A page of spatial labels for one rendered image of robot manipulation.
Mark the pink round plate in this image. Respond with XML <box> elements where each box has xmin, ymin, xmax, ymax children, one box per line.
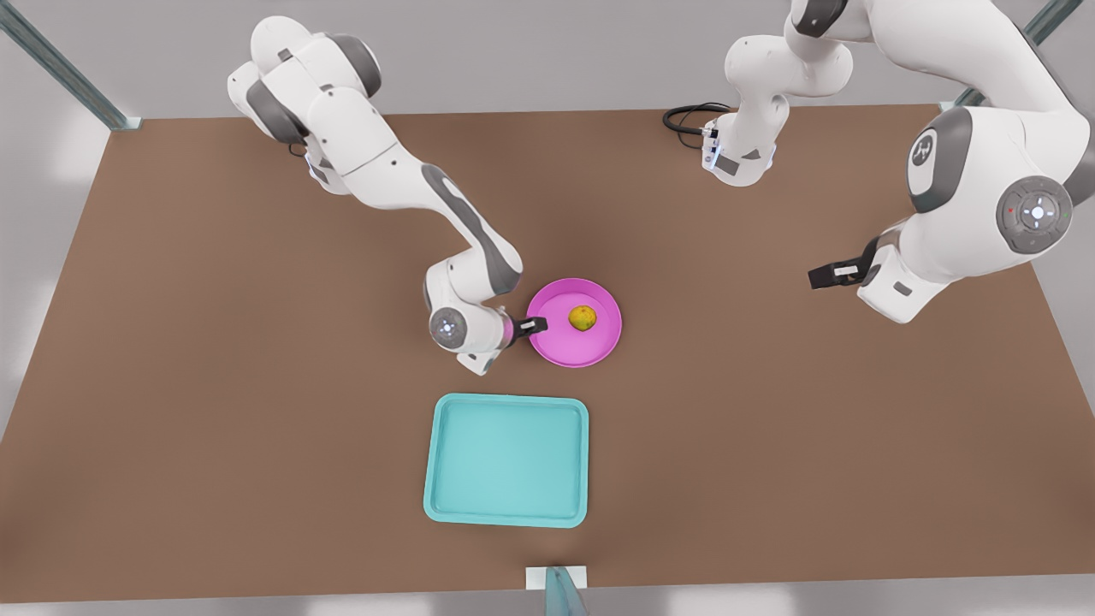
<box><xmin>525</xmin><ymin>278</ymin><xmax>623</xmax><ymax>370</ymax></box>

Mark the teal rectangular tray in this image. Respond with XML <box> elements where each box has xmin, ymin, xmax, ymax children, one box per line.
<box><xmin>423</xmin><ymin>393</ymin><xmax>590</xmax><ymax>529</ymax></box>

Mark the black cable loop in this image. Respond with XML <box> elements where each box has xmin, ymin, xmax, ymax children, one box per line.
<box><xmin>662</xmin><ymin>103</ymin><xmax>733</xmax><ymax>139</ymax></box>

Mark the silver frame post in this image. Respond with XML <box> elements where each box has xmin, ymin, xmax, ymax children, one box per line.
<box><xmin>524</xmin><ymin>565</ymin><xmax>589</xmax><ymax>616</ymax></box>
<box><xmin>939</xmin><ymin>0</ymin><xmax>1084</xmax><ymax>113</ymax></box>
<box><xmin>0</xmin><ymin>0</ymin><xmax>142</xmax><ymax>132</ymax></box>

